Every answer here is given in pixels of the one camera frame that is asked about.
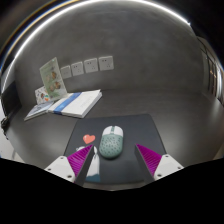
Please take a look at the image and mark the white card colourful stickers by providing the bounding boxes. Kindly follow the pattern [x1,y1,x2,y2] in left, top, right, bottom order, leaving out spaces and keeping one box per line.
[34,85,51,105]

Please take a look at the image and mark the clear acrylic green menu stand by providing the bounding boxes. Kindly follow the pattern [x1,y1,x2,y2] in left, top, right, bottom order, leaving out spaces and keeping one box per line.
[39,56,68,102]

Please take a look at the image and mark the black mouse pad red heart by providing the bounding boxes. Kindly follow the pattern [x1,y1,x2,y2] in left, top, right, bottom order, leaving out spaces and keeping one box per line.
[63,113,167,185]

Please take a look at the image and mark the white book blue band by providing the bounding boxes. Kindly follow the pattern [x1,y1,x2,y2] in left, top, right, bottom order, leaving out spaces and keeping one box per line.
[48,89,103,119]

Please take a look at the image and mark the white wall socket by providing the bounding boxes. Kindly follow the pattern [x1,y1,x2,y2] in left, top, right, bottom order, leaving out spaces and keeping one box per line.
[59,65,73,80]
[83,57,100,74]
[70,61,85,77]
[98,55,115,72]

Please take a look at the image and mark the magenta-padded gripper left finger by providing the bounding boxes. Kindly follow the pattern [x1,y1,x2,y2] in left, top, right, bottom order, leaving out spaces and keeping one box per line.
[44,144,97,187]

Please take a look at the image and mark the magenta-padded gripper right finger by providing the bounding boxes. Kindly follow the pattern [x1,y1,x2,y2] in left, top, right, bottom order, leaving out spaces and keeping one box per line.
[134,143,185,183]

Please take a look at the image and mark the grey striped white booklet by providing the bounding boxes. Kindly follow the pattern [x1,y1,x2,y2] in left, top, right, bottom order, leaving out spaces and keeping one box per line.
[23,100,54,122]

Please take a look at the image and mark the mint green white computer mouse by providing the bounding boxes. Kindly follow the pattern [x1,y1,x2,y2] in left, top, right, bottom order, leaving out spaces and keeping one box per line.
[98,125,124,159]

